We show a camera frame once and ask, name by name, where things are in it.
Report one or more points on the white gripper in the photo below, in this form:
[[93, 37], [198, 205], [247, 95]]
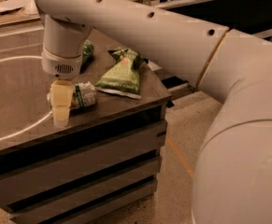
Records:
[[62, 66]]

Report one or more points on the white 7up soda can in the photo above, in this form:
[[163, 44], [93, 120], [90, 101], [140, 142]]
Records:
[[83, 95]]

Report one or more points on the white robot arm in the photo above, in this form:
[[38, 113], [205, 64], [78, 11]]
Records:
[[233, 174]]

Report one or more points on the green soda can lying down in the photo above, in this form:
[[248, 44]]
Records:
[[87, 52]]

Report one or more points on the green chip bag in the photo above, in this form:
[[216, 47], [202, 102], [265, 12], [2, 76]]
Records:
[[123, 77]]

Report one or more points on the grey slatted table cabinet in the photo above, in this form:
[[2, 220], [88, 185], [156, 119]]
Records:
[[107, 157]]

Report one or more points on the white papers on workbench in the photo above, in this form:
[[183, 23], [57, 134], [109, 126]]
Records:
[[28, 6]]

